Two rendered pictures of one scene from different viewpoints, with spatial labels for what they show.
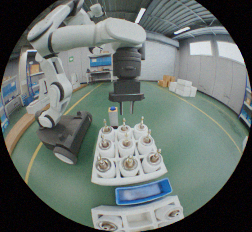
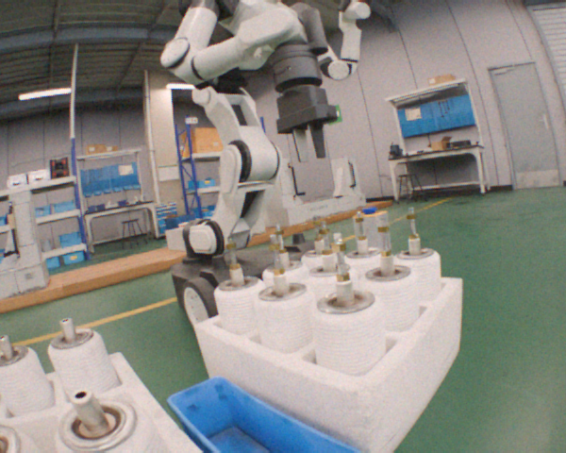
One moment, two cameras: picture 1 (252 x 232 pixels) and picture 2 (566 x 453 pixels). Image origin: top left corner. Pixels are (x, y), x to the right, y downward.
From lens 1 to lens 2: 46 cm
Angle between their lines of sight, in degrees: 56
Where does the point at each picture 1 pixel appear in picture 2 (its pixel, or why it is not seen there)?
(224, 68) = not seen: outside the picture
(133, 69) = (285, 70)
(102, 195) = not seen: hidden behind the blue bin
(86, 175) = not seen: hidden behind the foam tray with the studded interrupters
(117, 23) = (247, 26)
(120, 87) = (283, 104)
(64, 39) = (208, 63)
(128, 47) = (279, 45)
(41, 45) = (185, 72)
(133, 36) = (270, 30)
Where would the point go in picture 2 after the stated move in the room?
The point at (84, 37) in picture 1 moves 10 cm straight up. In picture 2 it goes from (228, 56) to (224, 19)
